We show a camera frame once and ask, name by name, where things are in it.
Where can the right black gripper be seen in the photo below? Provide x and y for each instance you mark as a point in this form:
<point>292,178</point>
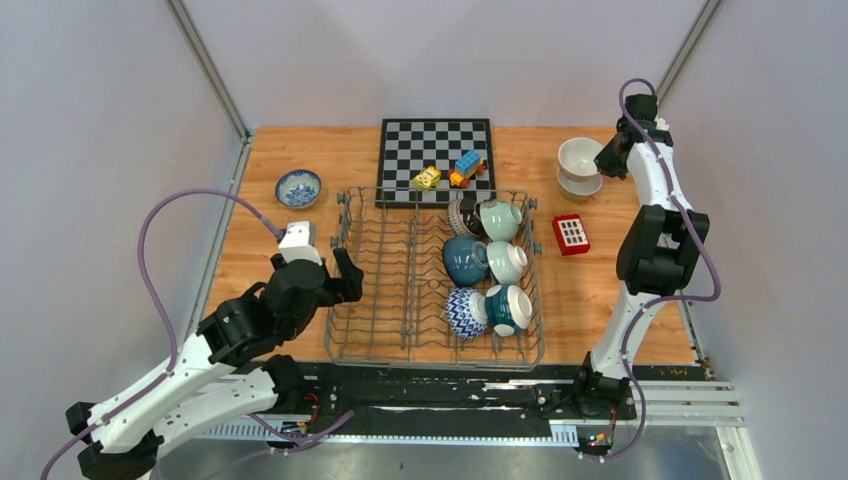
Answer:
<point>605,163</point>

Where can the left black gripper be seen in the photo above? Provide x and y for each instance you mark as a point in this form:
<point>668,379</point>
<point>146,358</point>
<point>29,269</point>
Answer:
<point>349,285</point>

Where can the beige floral bowl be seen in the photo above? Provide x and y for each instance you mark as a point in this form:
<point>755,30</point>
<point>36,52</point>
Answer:
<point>578,191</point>

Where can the blue floral white bowl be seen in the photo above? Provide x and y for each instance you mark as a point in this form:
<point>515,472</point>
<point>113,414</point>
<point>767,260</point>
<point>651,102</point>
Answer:
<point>298,189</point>

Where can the blue zigzag bowl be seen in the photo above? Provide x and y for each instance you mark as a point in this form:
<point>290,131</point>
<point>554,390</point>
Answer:
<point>465,310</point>

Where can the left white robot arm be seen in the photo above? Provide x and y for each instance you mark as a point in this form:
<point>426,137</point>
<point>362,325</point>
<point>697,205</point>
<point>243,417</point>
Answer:
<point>125,436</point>

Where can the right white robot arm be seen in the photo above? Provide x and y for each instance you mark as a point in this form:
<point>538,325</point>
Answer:
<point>656,259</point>

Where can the red toy block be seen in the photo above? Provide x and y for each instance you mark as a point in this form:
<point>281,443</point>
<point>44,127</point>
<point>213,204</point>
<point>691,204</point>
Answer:
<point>570,235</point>

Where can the dark teal glazed bowl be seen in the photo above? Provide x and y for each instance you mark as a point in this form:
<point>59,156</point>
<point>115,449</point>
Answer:
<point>465,260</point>

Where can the mint green bowl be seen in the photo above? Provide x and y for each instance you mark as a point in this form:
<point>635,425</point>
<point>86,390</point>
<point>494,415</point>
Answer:
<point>500,219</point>

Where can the yellow toy car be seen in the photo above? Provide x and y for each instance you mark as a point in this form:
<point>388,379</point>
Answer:
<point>427,178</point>

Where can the black patterned bowl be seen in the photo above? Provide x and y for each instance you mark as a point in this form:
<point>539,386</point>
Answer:
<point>463,218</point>

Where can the blue orange toy truck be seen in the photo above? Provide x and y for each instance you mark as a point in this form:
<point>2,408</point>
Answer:
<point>469,165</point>

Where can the light blue striped bowl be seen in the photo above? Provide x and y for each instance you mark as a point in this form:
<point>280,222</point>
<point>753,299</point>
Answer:
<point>507,262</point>

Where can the black white checkerboard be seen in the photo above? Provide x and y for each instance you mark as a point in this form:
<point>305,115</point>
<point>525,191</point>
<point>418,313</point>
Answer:
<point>410,145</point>

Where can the teal white dotted bowl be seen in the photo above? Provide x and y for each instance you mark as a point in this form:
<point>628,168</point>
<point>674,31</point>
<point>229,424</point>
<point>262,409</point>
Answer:
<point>509,309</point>

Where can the grey wire dish rack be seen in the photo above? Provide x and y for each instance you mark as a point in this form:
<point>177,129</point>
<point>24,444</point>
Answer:
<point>400,320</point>

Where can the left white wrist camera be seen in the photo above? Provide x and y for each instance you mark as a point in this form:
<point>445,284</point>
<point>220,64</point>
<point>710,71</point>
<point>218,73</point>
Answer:
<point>298,243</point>

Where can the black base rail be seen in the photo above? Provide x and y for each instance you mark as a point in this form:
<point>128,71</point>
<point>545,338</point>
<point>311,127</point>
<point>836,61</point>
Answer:
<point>404,402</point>

